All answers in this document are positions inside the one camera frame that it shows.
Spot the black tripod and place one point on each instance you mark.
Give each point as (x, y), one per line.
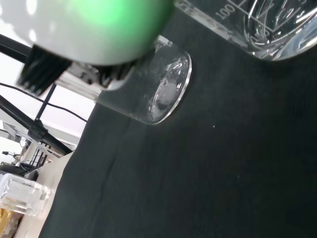
(37, 129)

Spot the aluminium profile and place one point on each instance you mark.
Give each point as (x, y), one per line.
(81, 81)

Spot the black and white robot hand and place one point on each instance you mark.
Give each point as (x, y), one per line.
(94, 29)

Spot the clear plastic box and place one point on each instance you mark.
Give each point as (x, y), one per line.
(22, 196)

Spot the black bench cloth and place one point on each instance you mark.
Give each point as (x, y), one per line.
(198, 173)

